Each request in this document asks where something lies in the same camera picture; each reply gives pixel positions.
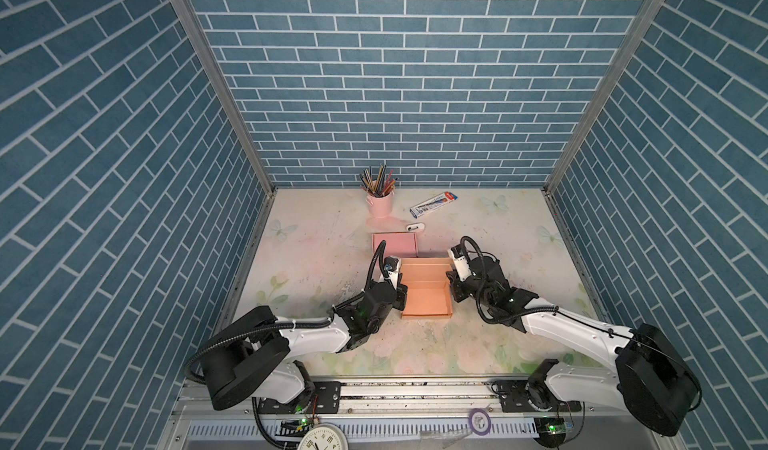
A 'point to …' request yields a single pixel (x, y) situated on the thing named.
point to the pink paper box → (399, 244)
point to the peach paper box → (429, 290)
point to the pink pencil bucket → (380, 207)
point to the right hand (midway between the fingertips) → (446, 270)
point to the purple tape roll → (470, 421)
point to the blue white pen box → (433, 203)
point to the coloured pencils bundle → (382, 185)
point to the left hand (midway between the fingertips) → (404, 277)
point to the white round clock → (324, 437)
